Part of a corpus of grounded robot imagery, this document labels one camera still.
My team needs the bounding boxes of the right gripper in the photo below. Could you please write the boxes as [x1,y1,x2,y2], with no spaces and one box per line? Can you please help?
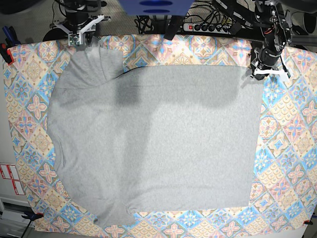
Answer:
[78,24,96,46]

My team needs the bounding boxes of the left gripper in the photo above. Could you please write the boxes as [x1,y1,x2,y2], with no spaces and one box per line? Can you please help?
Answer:
[251,48,282,80]

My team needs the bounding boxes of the grey T-shirt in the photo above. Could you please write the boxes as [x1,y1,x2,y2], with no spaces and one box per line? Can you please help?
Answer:
[47,44,264,227]

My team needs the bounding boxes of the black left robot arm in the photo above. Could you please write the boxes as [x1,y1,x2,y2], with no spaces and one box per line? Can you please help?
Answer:
[251,0,293,81]

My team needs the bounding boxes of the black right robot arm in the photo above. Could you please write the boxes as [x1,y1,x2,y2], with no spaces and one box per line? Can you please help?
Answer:
[50,0,111,47]

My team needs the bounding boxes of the black red clamp upper left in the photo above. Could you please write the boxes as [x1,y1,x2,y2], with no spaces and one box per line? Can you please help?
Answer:
[0,43,14,65]

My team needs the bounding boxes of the white power strip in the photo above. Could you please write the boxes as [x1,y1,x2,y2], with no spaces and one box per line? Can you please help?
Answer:
[183,23,230,34]

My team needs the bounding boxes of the patterned tile tablecloth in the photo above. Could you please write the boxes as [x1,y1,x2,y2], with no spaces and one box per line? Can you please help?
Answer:
[0,41,317,238]

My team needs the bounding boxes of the red white labels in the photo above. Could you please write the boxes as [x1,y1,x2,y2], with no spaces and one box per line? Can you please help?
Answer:
[0,163,25,196]

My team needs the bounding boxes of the blue clamp lower left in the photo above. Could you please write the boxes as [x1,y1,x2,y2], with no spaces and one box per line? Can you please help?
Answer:
[21,212,44,221]

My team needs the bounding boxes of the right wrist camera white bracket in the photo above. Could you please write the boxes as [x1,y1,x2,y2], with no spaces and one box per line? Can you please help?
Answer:
[50,14,111,46]

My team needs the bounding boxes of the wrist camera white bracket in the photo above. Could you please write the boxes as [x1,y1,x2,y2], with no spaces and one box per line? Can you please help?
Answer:
[50,14,111,46]
[251,68,293,79]

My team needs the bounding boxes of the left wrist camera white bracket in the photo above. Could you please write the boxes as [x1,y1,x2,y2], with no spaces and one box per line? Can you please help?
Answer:
[251,68,293,79]

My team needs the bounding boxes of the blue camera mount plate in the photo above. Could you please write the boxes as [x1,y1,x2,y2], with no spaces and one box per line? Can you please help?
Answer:
[118,0,194,16]

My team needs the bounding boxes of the black centre post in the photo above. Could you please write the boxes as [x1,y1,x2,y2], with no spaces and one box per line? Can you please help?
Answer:
[163,15,184,41]

